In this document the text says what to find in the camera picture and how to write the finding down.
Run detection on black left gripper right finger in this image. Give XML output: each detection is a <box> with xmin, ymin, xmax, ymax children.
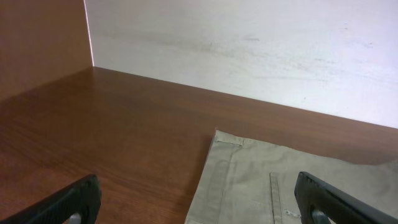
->
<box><xmin>294</xmin><ymin>172</ymin><xmax>397</xmax><ymax>224</ymax></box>

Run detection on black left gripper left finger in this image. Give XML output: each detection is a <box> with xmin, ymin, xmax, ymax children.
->
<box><xmin>1</xmin><ymin>174</ymin><xmax>101</xmax><ymax>224</ymax></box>

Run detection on khaki shorts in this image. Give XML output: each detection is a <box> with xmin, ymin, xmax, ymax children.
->
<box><xmin>185</xmin><ymin>131</ymin><xmax>397</xmax><ymax>224</ymax></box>

